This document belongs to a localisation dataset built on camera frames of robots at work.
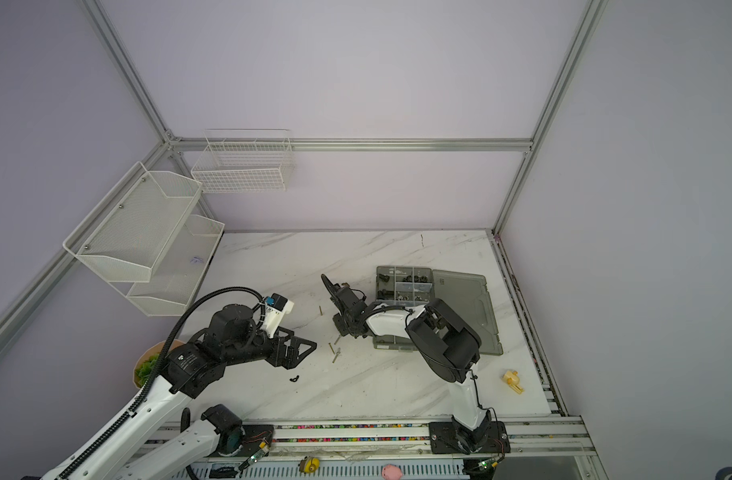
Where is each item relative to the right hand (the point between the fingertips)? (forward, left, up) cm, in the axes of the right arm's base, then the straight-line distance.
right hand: (342, 316), depth 96 cm
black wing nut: (-20, +12, -1) cm, 23 cm away
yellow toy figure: (-20, -49, +2) cm, 53 cm away
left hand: (-18, +6, +18) cm, 26 cm away
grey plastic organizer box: (+10, -43, -1) cm, 44 cm away
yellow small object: (-40, +4, +2) cm, 40 cm away
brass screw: (-12, 0, -1) cm, 12 cm away
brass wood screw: (+3, +8, -1) cm, 8 cm away
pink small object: (-41, -15, 0) cm, 44 cm away
